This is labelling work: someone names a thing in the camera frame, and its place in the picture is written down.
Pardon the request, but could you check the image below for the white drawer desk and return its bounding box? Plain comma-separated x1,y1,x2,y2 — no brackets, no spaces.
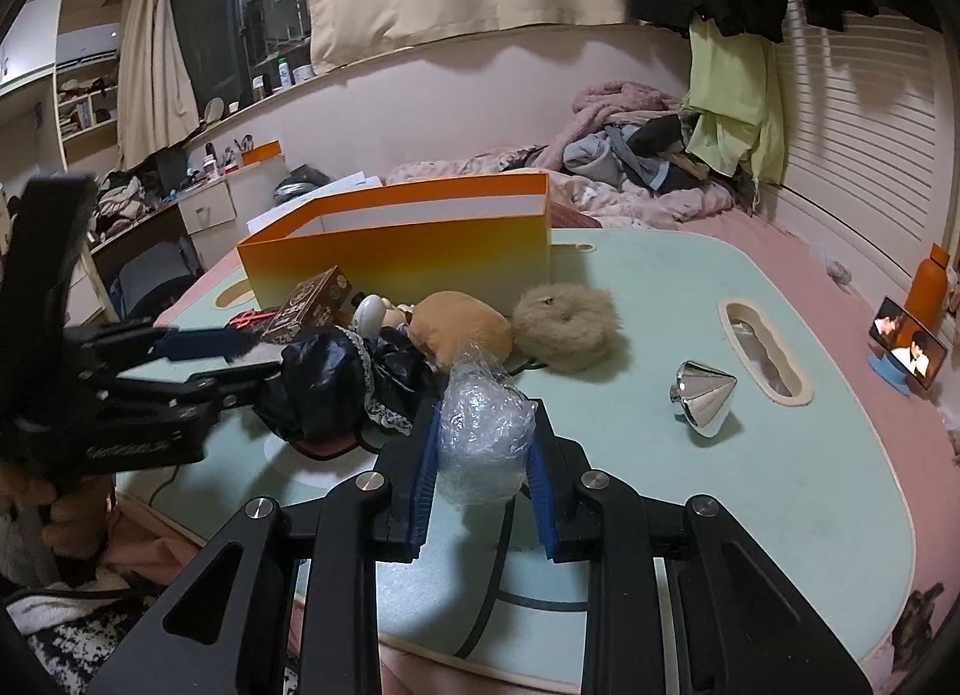
67,155,288,324

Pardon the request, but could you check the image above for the pile of clothes on bed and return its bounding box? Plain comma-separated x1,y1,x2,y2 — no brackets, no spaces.
530,80,760,209

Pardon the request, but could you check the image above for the tan plush toy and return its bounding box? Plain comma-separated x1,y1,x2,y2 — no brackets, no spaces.
409,290,514,372

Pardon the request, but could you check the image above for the orange yellow storage box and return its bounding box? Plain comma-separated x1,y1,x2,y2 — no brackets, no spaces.
238,170,551,313

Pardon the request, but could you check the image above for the lime green hanging garment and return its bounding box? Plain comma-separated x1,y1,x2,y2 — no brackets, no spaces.
683,17,786,185

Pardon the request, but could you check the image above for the red corduroy cushion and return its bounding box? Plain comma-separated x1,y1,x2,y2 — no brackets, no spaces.
550,202,602,229

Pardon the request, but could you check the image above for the pink floral blanket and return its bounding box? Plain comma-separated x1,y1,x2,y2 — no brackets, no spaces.
379,146,734,230

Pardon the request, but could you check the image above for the black red small pouch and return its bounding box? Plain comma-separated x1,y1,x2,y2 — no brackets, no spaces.
226,310,277,341

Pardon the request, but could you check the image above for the white cartoon figure keychain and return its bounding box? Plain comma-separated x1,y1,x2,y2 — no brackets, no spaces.
350,292,413,339

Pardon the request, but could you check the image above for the brown card box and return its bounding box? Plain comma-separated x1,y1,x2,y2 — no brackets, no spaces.
260,266,353,346

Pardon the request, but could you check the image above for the silver cone spinning top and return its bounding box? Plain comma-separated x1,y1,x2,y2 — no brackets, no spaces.
669,360,737,438

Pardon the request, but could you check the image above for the clear bubble wrap ball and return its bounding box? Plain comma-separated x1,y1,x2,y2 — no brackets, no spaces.
438,342,537,508

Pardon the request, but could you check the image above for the beige side curtain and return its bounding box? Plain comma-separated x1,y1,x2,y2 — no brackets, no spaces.
117,0,200,170

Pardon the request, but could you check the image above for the white rolled paper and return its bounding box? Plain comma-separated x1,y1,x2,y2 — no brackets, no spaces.
247,172,382,235

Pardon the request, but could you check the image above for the smartphone on blue stand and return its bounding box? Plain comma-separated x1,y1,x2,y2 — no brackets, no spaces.
869,296,947,394

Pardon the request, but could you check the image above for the white shelf unit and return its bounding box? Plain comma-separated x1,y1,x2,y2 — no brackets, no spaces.
2,0,121,193

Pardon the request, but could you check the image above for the beige fluffy scrunchie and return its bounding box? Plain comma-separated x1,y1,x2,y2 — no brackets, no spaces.
511,284,622,373

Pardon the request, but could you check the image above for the orange water bottle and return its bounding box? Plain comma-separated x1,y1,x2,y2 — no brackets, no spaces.
903,243,950,332

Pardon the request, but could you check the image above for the black lace fabric bundle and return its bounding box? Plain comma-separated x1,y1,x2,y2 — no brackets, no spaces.
254,326,441,447

